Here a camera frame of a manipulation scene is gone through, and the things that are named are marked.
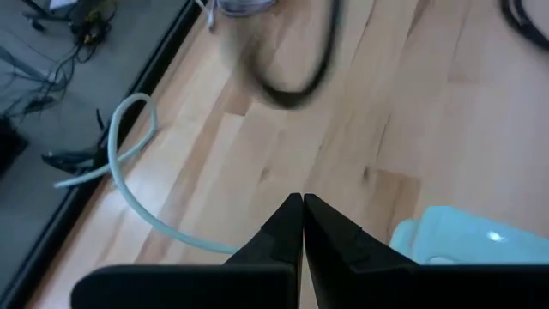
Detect pale power cube cord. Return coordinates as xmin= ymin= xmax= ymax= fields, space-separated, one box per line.
xmin=53 ymin=92 xmax=241 ymax=255

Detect black aluminium table frame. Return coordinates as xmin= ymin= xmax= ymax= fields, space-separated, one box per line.
xmin=0 ymin=0 xmax=205 ymax=309

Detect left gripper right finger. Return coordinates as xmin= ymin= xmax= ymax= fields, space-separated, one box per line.
xmin=303 ymin=192 xmax=549 ymax=309

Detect mint green power cube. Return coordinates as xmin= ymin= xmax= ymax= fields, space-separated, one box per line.
xmin=389 ymin=204 xmax=549 ymax=266

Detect black floor cables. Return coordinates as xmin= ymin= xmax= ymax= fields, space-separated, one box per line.
xmin=0 ymin=0 xmax=119 ymax=121

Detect black USB cable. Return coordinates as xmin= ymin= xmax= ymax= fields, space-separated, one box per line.
xmin=238 ymin=0 xmax=549 ymax=111

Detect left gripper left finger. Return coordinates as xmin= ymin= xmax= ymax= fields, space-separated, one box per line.
xmin=69 ymin=191 xmax=305 ymax=309

